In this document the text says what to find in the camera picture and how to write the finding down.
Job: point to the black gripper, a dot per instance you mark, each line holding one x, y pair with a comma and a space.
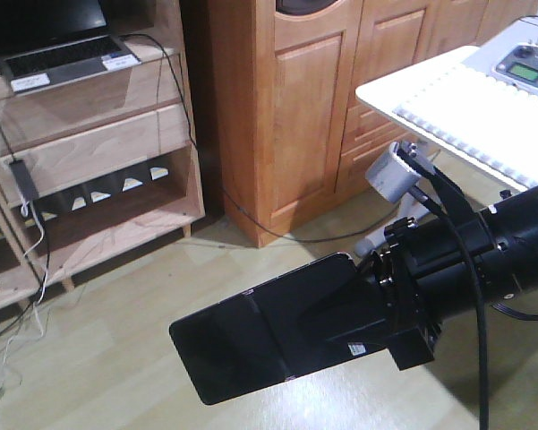
425, 275

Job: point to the black smartphone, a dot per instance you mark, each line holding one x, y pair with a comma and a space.
251, 341

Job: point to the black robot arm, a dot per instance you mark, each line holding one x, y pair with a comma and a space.
516, 219

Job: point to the wooden desk shelf unit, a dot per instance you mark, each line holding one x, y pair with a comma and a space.
113, 158

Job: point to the wooden wardrobe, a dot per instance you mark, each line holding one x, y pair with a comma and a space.
281, 136

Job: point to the white table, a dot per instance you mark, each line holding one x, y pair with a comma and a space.
452, 101

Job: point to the white remote controller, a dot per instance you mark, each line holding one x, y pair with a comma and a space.
517, 66

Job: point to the black power adapter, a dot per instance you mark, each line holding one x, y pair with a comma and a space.
23, 180

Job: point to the silver laptop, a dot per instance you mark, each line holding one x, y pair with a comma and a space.
46, 44

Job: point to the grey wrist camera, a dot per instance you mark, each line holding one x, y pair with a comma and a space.
390, 175

